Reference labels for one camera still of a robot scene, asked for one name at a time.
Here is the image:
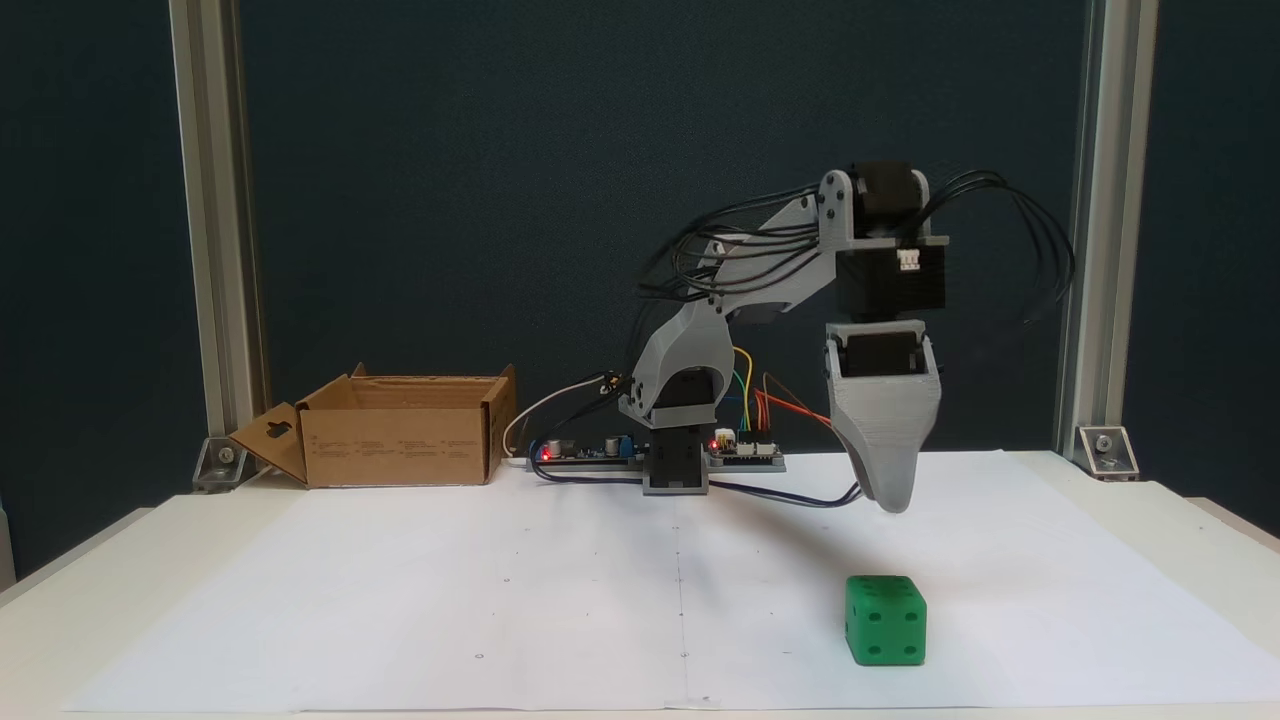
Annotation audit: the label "grey fixed tapered gripper finger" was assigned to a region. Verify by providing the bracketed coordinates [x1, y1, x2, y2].
[830, 378, 942, 514]

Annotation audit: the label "green dice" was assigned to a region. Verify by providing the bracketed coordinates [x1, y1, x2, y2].
[845, 575, 927, 667]

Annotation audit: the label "blue power converter board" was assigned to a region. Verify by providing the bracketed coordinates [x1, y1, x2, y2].
[526, 432, 646, 473]

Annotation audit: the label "brown cardboard box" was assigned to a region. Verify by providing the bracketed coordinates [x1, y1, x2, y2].
[229, 363, 518, 490]

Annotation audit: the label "orange red jumper wires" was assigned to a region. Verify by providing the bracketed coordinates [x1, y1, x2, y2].
[760, 372, 841, 431]

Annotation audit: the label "dark cable with white connector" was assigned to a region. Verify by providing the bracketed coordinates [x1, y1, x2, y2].
[530, 455, 866, 509]

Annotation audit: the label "circuit board with jumper wires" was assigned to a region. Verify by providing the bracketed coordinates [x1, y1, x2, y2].
[706, 428, 787, 473]

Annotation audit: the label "yellow green blue jumper wires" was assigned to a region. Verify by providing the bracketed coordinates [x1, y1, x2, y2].
[732, 346, 757, 433]

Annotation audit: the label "black servo cable bundle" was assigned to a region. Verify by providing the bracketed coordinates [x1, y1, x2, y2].
[636, 183, 836, 303]

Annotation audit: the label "black looped gripper cable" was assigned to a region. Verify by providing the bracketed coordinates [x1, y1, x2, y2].
[920, 170, 1077, 326]

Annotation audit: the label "metal corner bracket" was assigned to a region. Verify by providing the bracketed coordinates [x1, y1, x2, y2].
[192, 436, 251, 493]
[1076, 426, 1141, 481]

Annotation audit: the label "aluminium frame post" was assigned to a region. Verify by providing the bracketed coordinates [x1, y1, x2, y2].
[168, 0, 271, 446]
[1052, 0, 1161, 456]

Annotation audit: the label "thin white cable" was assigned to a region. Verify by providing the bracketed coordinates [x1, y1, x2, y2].
[502, 375, 613, 467]

